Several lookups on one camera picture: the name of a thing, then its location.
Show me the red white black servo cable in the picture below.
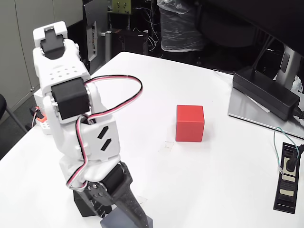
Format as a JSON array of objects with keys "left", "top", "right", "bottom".
[{"left": 66, "top": 75, "right": 143, "bottom": 190}]

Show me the black monitor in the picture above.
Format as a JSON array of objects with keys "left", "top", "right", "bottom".
[{"left": 200, "top": 0, "right": 304, "bottom": 59}]

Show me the silver monitor stand neck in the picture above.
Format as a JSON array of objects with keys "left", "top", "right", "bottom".
[{"left": 275, "top": 45, "right": 303, "bottom": 88}]

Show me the silver monitor stand base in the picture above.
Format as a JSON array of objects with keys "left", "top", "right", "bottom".
[{"left": 228, "top": 87, "right": 304, "bottom": 140}]

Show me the crumpled white plastic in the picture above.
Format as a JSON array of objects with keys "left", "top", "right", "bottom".
[{"left": 292, "top": 75, "right": 304, "bottom": 93}]

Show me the grey cube block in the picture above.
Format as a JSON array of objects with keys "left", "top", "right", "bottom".
[{"left": 100, "top": 208, "right": 154, "bottom": 228}]

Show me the black power plug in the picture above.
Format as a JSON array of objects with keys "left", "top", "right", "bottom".
[{"left": 284, "top": 144, "right": 304, "bottom": 173}]

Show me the black box with red strip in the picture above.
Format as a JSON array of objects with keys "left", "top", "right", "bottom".
[{"left": 111, "top": 28, "right": 149, "bottom": 57}]

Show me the clear tape mark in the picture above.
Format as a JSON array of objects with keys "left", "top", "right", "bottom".
[{"left": 158, "top": 140, "right": 175, "bottom": 152}]

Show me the red cube block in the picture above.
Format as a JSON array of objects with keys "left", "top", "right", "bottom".
[{"left": 175, "top": 104, "right": 205, "bottom": 143}]

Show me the black adapter power cord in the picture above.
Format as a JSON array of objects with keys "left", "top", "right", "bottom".
[{"left": 293, "top": 105, "right": 304, "bottom": 123}]

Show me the black power strip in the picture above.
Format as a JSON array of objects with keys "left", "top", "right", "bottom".
[{"left": 272, "top": 142, "right": 303, "bottom": 214}]

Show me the orange connector clamp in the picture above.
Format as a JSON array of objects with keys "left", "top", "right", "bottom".
[{"left": 29, "top": 106, "right": 47, "bottom": 123}]

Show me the green box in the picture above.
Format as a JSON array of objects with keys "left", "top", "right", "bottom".
[{"left": 111, "top": 0, "right": 132, "bottom": 15}]

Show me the silver upright device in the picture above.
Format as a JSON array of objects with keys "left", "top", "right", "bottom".
[{"left": 101, "top": 30, "right": 112, "bottom": 65}]

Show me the black power adapter brick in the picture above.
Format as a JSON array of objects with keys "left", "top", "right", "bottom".
[{"left": 232, "top": 68, "right": 301, "bottom": 121}]

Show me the black chair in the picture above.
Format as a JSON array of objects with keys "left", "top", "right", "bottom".
[{"left": 0, "top": 93, "right": 29, "bottom": 133}]

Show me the black cube block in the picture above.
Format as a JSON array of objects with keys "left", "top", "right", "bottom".
[{"left": 73, "top": 190, "right": 112, "bottom": 218}]

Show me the plastic-wrapped black object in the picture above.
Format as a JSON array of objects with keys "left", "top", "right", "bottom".
[{"left": 156, "top": 0, "right": 206, "bottom": 52}]

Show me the thin green cable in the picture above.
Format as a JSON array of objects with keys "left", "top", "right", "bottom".
[{"left": 273, "top": 127, "right": 300, "bottom": 175}]

